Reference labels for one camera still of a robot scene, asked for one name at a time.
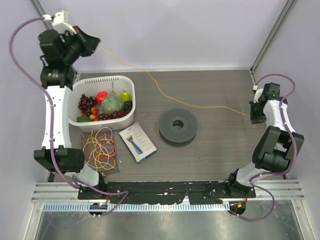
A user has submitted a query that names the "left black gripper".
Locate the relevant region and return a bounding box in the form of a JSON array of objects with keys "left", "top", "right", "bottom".
[{"left": 62, "top": 26, "right": 101, "bottom": 65}]

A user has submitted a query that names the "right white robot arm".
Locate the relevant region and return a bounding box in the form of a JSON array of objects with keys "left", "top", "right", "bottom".
[{"left": 225, "top": 82, "right": 304, "bottom": 198}]

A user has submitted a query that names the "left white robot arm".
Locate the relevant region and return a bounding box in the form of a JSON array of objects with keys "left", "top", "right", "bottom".
[{"left": 33, "top": 25, "right": 107, "bottom": 200}]

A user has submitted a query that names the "red apple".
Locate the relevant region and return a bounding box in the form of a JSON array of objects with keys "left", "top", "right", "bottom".
[{"left": 95, "top": 91, "right": 108, "bottom": 105}]

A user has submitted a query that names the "white plastic basket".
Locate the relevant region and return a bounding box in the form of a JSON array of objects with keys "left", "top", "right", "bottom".
[{"left": 69, "top": 75, "right": 136, "bottom": 132}]

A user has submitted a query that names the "dark red grape bunch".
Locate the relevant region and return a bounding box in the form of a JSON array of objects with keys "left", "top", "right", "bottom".
[{"left": 78, "top": 94, "right": 97, "bottom": 114}]

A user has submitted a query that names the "green netted melon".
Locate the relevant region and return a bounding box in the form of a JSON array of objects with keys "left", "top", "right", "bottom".
[{"left": 101, "top": 95, "right": 124, "bottom": 114}]

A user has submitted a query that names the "small peach fruit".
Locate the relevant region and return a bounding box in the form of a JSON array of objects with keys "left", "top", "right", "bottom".
[{"left": 80, "top": 107, "right": 99, "bottom": 122}]

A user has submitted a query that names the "green leaf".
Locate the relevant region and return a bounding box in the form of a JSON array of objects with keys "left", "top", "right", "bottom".
[{"left": 76, "top": 115, "right": 93, "bottom": 123}]

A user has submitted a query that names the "razor in white box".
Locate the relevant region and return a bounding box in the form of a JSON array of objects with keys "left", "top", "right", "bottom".
[{"left": 119, "top": 122, "right": 157, "bottom": 163}]

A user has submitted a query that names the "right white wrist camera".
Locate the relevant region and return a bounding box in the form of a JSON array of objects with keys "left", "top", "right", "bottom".
[{"left": 252, "top": 84, "right": 264, "bottom": 104}]

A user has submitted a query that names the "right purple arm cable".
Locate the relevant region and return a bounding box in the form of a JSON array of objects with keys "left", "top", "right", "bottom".
[{"left": 228, "top": 73, "right": 297, "bottom": 221}]

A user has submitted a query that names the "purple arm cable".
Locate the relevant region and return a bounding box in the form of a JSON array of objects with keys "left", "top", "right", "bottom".
[
  {"left": 9, "top": 15, "right": 129, "bottom": 217},
  {"left": 228, "top": 73, "right": 297, "bottom": 221}
]

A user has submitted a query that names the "grey perforated cable spool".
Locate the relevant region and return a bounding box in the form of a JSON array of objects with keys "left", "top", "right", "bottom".
[{"left": 158, "top": 108, "right": 199, "bottom": 148}]

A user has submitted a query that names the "red grape string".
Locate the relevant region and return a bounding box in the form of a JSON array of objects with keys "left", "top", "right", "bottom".
[{"left": 98, "top": 109, "right": 130, "bottom": 122}]

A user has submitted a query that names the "aluminium rail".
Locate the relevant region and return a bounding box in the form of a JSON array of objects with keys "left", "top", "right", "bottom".
[{"left": 31, "top": 179, "right": 305, "bottom": 203}]

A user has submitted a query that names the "red cable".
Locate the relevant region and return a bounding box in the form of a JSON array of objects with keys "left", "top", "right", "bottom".
[{"left": 83, "top": 134, "right": 117, "bottom": 166}]

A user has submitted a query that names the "white slotted cable duct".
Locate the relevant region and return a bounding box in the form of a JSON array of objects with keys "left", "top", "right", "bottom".
[{"left": 42, "top": 201, "right": 230, "bottom": 213}]

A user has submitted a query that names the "clear tray of cables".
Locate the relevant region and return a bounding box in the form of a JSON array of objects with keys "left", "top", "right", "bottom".
[{"left": 81, "top": 130, "right": 120, "bottom": 177}]

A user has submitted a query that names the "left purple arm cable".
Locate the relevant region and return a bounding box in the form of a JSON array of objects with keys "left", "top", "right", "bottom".
[{"left": 9, "top": 15, "right": 129, "bottom": 217}]

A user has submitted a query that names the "black mounting base plate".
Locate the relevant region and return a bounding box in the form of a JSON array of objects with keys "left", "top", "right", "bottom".
[{"left": 77, "top": 181, "right": 256, "bottom": 205}]

